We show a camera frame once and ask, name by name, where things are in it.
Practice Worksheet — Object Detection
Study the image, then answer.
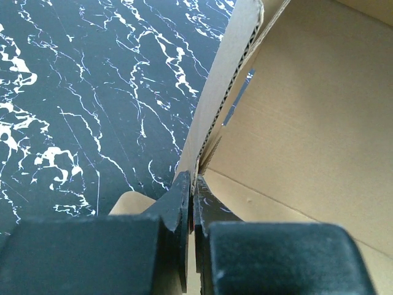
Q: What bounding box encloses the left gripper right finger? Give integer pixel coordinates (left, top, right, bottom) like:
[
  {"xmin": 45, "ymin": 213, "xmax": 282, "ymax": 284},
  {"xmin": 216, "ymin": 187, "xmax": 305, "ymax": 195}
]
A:
[{"xmin": 193, "ymin": 176, "xmax": 376, "ymax": 294}]

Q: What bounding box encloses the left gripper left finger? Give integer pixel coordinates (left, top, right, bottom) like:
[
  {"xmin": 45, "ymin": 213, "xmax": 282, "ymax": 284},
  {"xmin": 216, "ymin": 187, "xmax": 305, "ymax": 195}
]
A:
[{"xmin": 1, "ymin": 171, "xmax": 191, "ymax": 294}]

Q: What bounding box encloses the brown cardboard box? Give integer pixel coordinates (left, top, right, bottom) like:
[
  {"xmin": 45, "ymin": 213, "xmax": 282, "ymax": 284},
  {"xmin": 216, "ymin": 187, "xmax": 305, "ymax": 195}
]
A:
[{"xmin": 112, "ymin": 1, "xmax": 392, "ymax": 294}]

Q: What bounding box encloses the black marble pattern mat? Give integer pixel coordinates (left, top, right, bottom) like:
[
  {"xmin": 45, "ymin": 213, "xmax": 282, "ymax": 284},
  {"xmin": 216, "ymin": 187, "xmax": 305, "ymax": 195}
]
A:
[{"xmin": 1, "ymin": 1, "xmax": 235, "ymax": 238}]

